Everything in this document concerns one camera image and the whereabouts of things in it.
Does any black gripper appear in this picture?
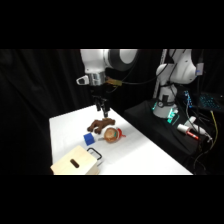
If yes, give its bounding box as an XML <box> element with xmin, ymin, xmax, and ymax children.
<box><xmin>89</xmin><ymin>84</ymin><xmax>111</xmax><ymax>119</ymax></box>

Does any blue cube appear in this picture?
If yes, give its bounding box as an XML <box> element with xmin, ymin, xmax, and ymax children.
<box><xmin>82</xmin><ymin>132</ymin><xmax>96</xmax><ymax>147</ymax></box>

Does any brown plush toy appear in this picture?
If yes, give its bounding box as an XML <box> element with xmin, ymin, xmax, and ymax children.
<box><xmin>86</xmin><ymin>117</ymin><xmax>117</xmax><ymax>135</ymax></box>

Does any round burger plush toy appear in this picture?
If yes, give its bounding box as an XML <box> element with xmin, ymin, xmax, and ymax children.
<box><xmin>103</xmin><ymin>126</ymin><xmax>127</xmax><ymax>144</ymax></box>

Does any light wooden box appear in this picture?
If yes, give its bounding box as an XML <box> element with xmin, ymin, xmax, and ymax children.
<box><xmin>50</xmin><ymin>144</ymin><xmax>102</xmax><ymax>176</ymax></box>

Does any black robot stand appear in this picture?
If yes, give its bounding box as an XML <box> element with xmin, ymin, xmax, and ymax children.
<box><xmin>123</xmin><ymin>99</ymin><xmax>214</xmax><ymax>176</ymax></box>

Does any black curtain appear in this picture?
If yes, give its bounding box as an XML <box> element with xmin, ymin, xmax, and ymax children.
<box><xmin>0</xmin><ymin>49</ymin><xmax>161</xmax><ymax>176</ymax></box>

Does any white cylinder with red tip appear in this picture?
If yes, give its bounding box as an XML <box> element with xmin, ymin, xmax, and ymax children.
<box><xmin>176</xmin><ymin>123</ymin><xmax>200</xmax><ymax>141</ymax></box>

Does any backlit keyboard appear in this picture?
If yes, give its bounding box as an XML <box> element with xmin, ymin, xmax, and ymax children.
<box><xmin>196</xmin><ymin>93</ymin><xmax>223</xmax><ymax>111</ymax></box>

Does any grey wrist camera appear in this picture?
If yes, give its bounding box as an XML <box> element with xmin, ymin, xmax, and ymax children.
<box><xmin>76</xmin><ymin>75</ymin><xmax>90</xmax><ymax>86</ymax></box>

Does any black metal handle frame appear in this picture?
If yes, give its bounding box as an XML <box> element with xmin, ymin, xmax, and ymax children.
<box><xmin>86</xmin><ymin>147</ymin><xmax>104</xmax><ymax>163</ymax></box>

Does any yellow cable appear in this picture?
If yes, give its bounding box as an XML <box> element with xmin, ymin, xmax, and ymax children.
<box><xmin>194</xmin><ymin>110</ymin><xmax>219</xmax><ymax>161</ymax></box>

